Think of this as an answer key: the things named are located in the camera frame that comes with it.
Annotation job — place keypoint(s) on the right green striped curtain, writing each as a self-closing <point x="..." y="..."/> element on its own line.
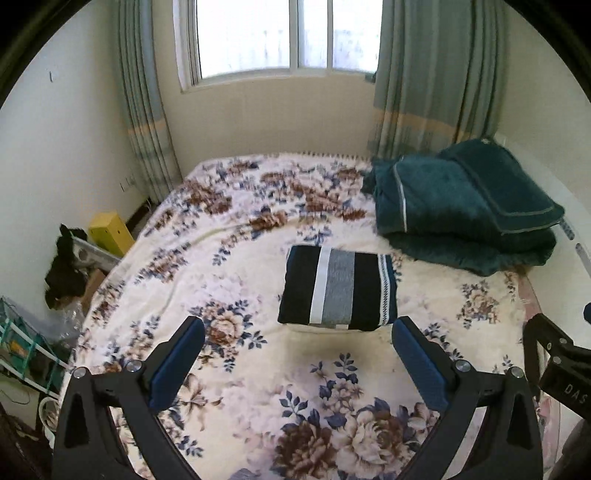
<point x="441" y="75"/>

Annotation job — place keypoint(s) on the floral cream bed blanket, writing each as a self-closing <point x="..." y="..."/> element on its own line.
<point x="271" y="401"/>

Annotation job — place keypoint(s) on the black grey striped fleece garment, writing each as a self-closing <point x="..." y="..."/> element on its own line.
<point x="337" y="289"/>

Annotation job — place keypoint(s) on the green white wire rack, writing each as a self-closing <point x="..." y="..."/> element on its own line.
<point x="28" y="356"/>

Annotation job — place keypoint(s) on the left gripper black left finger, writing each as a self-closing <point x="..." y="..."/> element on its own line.
<point x="87" y="445"/>

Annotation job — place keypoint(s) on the left green striped curtain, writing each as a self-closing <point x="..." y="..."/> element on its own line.
<point x="146" y="123"/>

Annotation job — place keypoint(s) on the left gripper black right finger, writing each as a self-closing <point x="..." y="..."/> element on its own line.
<point x="508" y="444"/>

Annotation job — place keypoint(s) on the folded white fleece garment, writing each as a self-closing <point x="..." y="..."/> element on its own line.
<point x="318" y="328"/>

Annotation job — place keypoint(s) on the dark green folded blanket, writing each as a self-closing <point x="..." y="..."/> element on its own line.
<point x="470" y="207"/>

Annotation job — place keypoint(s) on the white framed window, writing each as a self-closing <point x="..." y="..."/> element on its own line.
<point x="225" y="41"/>

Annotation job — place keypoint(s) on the green striped curtain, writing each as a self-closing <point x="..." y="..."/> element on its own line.
<point x="441" y="75"/>
<point x="146" y="123"/>

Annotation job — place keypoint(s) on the yellow box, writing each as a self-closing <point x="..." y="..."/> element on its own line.
<point x="110" y="233"/>

